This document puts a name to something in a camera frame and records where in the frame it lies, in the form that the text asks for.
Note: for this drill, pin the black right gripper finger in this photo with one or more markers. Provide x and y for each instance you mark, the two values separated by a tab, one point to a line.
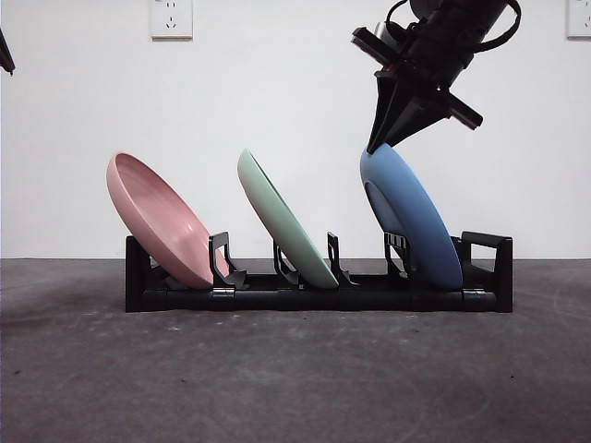
418	117
385	106

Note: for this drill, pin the blue plate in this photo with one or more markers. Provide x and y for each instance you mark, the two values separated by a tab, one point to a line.
415	212

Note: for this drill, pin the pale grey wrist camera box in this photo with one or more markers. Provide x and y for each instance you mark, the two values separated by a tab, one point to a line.
382	33

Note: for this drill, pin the pink plate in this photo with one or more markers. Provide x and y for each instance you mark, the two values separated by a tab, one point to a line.
157	217

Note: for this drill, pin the black plate rack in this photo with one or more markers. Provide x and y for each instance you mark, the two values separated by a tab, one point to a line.
323	300

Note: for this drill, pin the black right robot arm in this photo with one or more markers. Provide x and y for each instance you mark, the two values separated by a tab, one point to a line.
466	16

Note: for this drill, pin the green plate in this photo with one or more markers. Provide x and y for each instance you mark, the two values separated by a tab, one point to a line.
281	221

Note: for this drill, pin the white wall socket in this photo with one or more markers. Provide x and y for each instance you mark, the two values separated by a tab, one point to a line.
579	18
172	18

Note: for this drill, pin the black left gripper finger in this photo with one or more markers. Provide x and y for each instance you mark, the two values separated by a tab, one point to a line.
6	55

